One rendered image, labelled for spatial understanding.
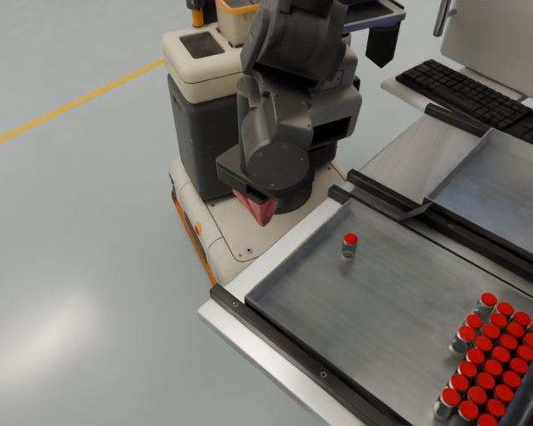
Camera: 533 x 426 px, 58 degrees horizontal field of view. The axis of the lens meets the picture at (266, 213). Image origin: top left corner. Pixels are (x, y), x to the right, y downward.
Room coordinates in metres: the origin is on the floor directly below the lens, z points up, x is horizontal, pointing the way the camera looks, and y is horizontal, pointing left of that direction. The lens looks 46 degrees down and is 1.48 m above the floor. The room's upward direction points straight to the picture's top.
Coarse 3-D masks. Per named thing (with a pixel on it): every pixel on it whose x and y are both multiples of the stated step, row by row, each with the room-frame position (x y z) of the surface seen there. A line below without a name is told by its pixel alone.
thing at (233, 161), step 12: (240, 132) 0.41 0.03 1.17; (240, 144) 0.41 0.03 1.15; (228, 156) 0.44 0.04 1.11; (240, 156) 0.41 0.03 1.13; (228, 168) 0.42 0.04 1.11; (240, 168) 0.42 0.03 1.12; (312, 168) 0.42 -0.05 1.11; (300, 180) 0.40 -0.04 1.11; (312, 180) 0.41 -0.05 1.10; (264, 192) 0.38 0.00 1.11; (276, 192) 0.38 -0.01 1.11; (288, 192) 0.38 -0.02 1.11
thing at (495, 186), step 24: (480, 144) 0.73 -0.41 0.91; (504, 144) 0.74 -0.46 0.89; (528, 144) 0.71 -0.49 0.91; (456, 168) 0.65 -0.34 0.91; (480, 168) 0.68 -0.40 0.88; (504, 168) 0.68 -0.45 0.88; (528, 168) 0.68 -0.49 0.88; (432, 192) 0.59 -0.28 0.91; (456, 192) 0.62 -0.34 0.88; (480, 192) 0.62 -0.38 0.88; (504, 192) 0.62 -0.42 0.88; (528, 192) 0.62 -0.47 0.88; (456, 216) 0.53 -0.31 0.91; (480, 216) 0.56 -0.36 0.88; (504, 216) 0.56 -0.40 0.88; (528, 216) 0.56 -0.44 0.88; (504, 240) 0.48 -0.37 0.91; (528, 240) 0.51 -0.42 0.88
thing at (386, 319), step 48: (336, 240) 0.51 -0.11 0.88; (384, 240) 0.51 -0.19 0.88; (288, 288) 0.41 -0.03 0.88; (336, 288) 0.41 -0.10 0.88; (384, 288) 0.41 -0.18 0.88; (432, 288) 0.41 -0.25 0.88; (480, 288) 0.41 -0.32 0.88; (288, 336) 0.32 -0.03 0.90; (336, 336) 0.33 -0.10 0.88; (384, 336) 0.33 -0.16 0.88; (432, 336) 0.33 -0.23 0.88; (384, 384) 0.27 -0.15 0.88; (432, 384) 0.27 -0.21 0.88
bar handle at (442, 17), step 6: (444, 0) 1.21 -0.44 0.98; (450, 0) 1.21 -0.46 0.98; (444, 6) 1.20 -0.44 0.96; (438, 12) 1.21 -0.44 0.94; (444, 12) 1.20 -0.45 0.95; (450, 12) 1.23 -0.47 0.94; (456, 12) 1.24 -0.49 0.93; (438, 18) 1.21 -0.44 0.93; (444, 18) 1.20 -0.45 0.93; (438, 24) 1.21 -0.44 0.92; (444, 24) 1.21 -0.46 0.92; (438, 30) 1.20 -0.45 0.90; (438, 36) 1.21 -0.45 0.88
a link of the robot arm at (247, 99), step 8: (240, 80) 0.43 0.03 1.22; (248, 80) 0.43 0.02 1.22; (256, 80) 0.43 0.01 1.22; (240, 88) 0.42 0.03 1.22; (248, 88) 0.41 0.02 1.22; (256, 88) 0.41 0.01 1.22; (240, 96) 0.41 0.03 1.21; (248, 96) 0.40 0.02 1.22; (256, 96) 0.40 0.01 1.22; (240, 104) 0.41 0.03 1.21; (248, 104) 0.40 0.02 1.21; (256, 104) 0.39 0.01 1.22; (240, 112) 0.41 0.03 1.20; (248, 112) 0.40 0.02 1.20; (240, 120) 0.41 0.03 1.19; (240, 128) 0.41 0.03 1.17
